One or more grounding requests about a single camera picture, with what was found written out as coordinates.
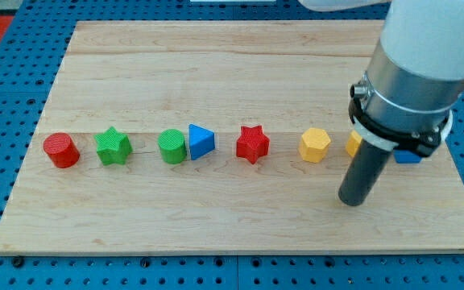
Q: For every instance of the light wooden board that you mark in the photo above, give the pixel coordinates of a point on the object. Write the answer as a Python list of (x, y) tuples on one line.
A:
[(144, 77)]

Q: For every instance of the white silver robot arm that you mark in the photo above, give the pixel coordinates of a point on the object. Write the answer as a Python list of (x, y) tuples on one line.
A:
[(405, 97)]

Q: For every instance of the yellow hexagon block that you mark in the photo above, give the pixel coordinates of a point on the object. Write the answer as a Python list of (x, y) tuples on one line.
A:
[(314, 145)]

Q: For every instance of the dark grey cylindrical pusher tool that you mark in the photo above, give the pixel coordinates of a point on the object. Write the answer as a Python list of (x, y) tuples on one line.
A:
[(363, 172)]

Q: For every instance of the blue triangle block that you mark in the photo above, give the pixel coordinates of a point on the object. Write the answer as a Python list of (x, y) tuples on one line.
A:
[(201, 141)]

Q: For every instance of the red cylinder block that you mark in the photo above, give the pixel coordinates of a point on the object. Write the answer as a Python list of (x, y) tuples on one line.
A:
[(61, 150)]

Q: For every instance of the green cylinder block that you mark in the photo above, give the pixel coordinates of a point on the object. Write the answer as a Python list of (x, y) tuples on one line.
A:
[(172, 146)]

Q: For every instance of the red star block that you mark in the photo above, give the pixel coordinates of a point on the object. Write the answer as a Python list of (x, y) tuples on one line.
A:
[(252, 143)]

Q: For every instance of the green star block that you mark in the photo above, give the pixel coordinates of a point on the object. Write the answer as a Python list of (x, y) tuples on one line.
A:
[(113, 147)]

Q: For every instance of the blue cube block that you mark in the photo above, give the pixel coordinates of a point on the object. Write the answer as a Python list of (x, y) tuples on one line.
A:
[(406, 157)]

